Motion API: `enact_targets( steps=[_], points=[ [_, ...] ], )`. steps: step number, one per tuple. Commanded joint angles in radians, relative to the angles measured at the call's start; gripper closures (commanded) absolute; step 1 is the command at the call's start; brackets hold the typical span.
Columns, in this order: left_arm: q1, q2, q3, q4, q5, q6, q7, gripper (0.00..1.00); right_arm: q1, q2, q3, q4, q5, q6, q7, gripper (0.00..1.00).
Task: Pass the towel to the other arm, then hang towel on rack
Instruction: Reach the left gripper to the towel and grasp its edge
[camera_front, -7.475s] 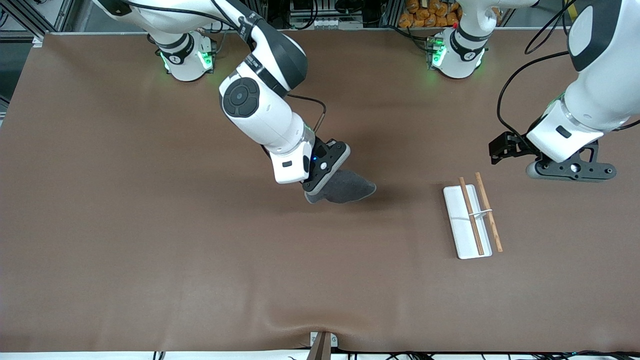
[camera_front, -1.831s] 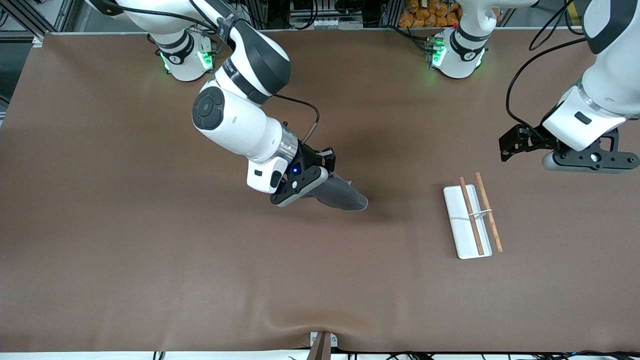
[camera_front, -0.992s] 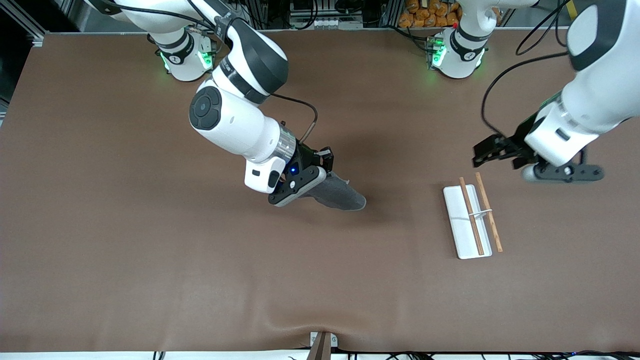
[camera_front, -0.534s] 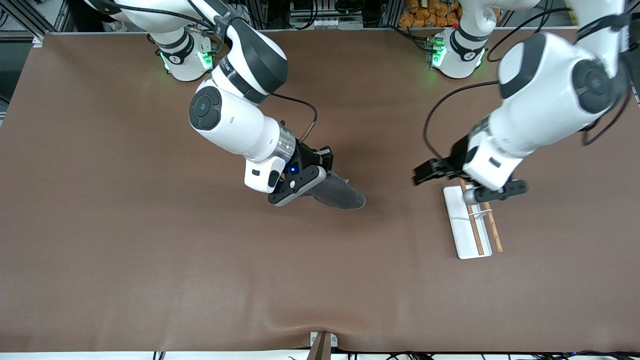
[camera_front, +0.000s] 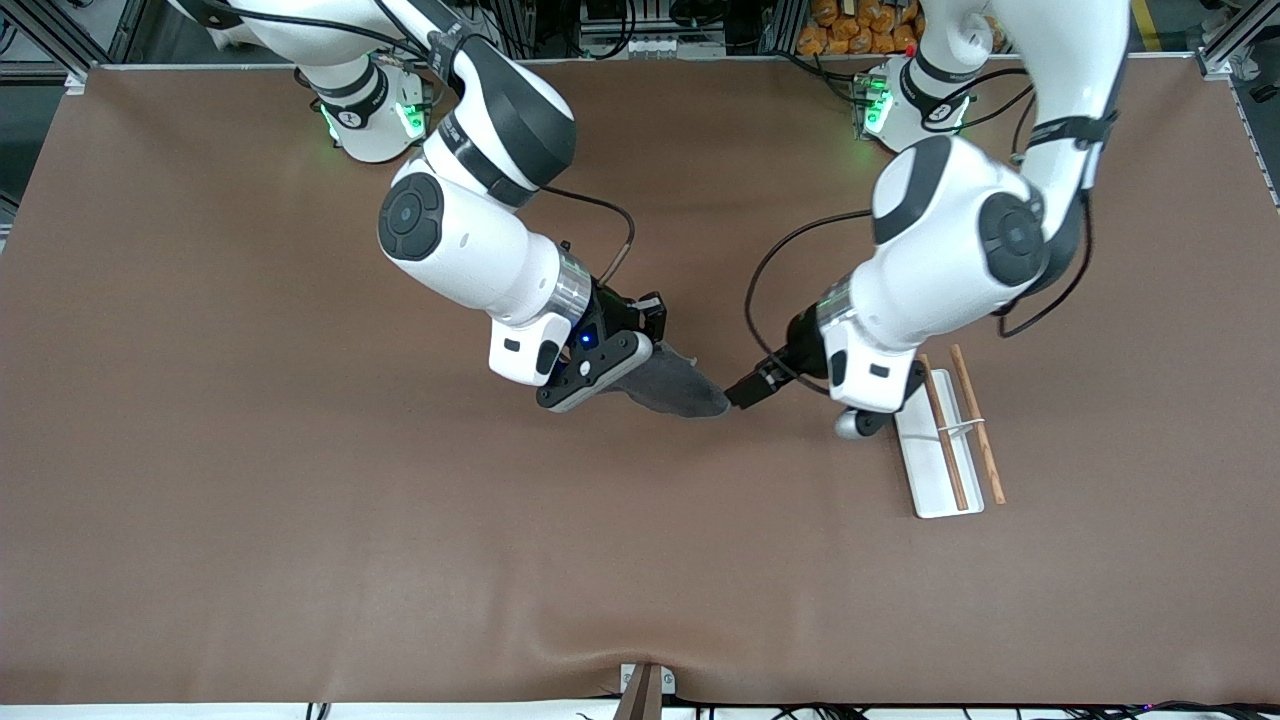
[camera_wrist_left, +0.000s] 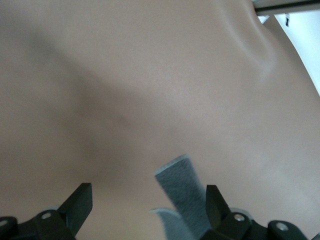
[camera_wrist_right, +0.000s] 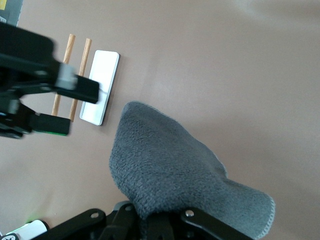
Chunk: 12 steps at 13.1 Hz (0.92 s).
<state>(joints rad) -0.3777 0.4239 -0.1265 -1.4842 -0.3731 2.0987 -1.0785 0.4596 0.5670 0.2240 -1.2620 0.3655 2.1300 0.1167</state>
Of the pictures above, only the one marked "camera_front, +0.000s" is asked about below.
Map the aluminium frame profile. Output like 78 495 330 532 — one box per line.
0 0 151 81
1195 0 1280 81

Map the white connector block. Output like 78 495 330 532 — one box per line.
578 30 729 61

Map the wooden rack rod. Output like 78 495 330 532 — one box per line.
919 354 970 512
950 344 1007 505

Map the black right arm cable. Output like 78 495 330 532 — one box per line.
540 183 637 286

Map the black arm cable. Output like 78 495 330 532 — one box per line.
744 65 1121 396
540 183 637 286

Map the white towel rack base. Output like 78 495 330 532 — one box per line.
893 369 986 519

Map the metal bracket with brown post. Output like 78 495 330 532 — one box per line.
612 663 677 720

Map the brown table mat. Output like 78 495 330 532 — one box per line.
0 55 1280 706

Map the dark grey towel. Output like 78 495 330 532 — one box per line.
618 342 732 420

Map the pile of orange buns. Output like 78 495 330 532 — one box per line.
797 0 923 56

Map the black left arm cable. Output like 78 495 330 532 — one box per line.
744 65 1121 396

